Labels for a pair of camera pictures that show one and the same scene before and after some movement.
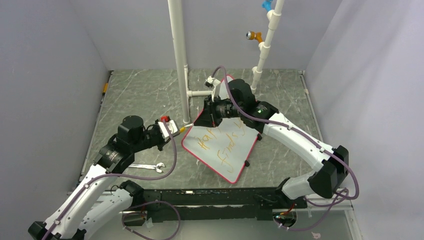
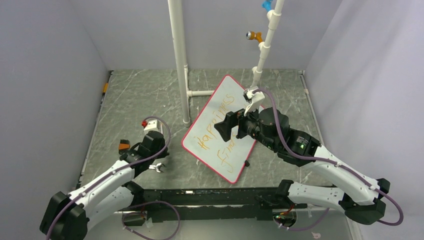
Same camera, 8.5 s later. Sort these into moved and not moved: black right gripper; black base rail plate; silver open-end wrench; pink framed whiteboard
Moved: black right gripper
Not moved: pink framed whiteboard; silver open-end wrench; black base rail plate
